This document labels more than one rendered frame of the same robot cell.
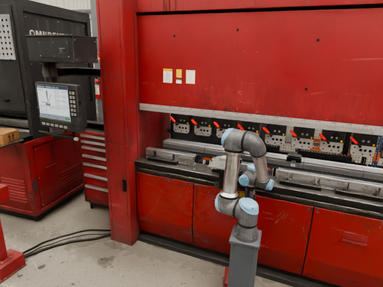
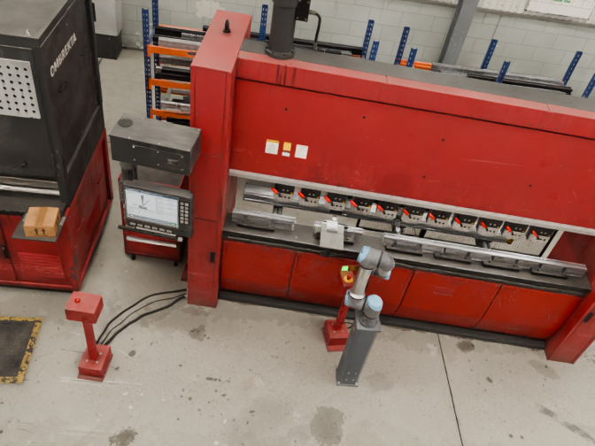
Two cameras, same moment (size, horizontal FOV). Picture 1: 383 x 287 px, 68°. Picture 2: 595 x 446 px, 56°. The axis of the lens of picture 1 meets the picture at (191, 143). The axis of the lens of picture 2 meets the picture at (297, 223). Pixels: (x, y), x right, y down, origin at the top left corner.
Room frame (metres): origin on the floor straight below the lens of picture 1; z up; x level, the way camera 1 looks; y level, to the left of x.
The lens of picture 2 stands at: (-0.56, 1.31, 3.96)
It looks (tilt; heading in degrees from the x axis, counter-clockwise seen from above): 43 degrees down; 335
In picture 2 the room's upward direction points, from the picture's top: 11 degrees clockwise
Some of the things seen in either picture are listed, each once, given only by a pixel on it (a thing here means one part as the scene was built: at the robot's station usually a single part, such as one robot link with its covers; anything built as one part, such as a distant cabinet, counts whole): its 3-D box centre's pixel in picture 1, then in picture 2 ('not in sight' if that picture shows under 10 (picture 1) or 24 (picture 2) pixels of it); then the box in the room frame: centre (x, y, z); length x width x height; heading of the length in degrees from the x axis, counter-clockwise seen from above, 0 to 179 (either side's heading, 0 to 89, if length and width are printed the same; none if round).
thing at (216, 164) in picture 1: (223, 163); (332, 236); (2.17, -0.26, 1.00); 0.26 x 0.18 x 0.01; 158
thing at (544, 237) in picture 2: not in sight; (539, 232); (1.71, -1.78, 1.26); 0.15 x 0.09 x 0.17; 68
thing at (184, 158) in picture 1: (170, 156); (263, 219); (2.51, 0.19, 0.92); 0.50 x 0.06 x 0.10; 68
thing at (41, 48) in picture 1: (66, 91); (157, 185); (2.32, 1.03, 1.53); 0.51 x 0.25 x 0.85; 64
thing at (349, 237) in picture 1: (355, 238); (444, 291); (1.77, -1.21, 0.59); 0.15 x 0.02 x 0.07; 68
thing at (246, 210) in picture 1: (247, 210); (372, 305); (1.51, -0.35, 0.94); 0.13 x 0.12 x 0.14; 56
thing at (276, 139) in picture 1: (276, 133); (387, 206); (2.16, -0.66, 1.26); 0.15 x 0.09 x 0.17; 68
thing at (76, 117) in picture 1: (62, 106); (160, 206); (2.22, 1.02, 1.42); 0.45 x 0.12 x 0.36; 64
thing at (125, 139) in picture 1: (141, 123); (216, 174); (2.83, 0.52, 1.15); 0.85 x 0.25 x 2.30; 158
